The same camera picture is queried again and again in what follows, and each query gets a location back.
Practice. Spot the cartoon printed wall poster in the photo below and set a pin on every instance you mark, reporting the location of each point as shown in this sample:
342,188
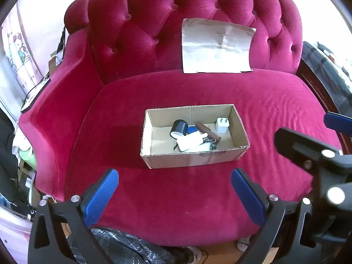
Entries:
19,52

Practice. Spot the white wall charger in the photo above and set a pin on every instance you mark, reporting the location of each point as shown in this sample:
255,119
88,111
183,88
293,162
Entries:
222,125

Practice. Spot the blue key cover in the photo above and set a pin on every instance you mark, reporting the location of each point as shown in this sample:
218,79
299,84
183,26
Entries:
192,130

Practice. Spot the dark patterned cloth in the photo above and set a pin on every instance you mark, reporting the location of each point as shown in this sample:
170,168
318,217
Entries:
123,244
330,71

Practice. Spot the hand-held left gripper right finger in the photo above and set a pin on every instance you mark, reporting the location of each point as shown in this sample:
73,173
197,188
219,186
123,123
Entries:
246,195

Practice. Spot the pink printed cloth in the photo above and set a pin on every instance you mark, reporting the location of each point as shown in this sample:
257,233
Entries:
12,231

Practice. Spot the red velvet armchair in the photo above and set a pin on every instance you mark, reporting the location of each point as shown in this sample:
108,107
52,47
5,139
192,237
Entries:
165,88

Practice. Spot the cardboard box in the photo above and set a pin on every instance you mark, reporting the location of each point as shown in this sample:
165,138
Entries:
192,159

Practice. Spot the brown rectangular bar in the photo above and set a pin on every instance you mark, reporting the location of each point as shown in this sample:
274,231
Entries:
209,133

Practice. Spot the light green cloth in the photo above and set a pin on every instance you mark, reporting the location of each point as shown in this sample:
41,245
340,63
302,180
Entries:
27,156

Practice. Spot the black hanging garment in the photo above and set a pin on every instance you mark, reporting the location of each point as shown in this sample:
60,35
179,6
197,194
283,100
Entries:
8,156

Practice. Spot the white paper sheet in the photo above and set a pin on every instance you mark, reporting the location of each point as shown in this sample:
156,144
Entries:
217,46

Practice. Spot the light blue bottle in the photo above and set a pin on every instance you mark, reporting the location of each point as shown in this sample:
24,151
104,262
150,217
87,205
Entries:
189,141

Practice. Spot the grey shoe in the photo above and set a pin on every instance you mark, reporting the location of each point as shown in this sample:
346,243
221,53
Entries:
192,254

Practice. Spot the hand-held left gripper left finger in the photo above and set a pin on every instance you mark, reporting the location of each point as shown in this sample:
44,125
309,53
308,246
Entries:
100,195

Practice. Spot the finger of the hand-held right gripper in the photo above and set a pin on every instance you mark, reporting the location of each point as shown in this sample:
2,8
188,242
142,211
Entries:
338,122
299,145

